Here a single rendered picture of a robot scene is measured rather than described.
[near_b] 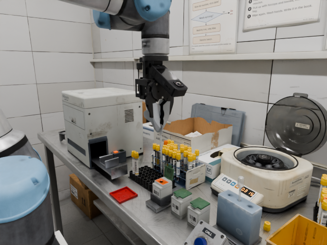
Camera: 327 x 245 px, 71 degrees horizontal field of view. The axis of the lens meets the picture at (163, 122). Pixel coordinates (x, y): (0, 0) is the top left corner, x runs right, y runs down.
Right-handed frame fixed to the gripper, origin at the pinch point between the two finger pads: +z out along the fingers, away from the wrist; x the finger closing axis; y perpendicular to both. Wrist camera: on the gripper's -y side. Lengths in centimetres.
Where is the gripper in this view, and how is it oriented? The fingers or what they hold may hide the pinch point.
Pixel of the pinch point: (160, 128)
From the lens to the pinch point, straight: 66.2
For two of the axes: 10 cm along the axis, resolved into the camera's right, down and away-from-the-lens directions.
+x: -7.6, 1.6, -6.3
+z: 0.0, 9.7, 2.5
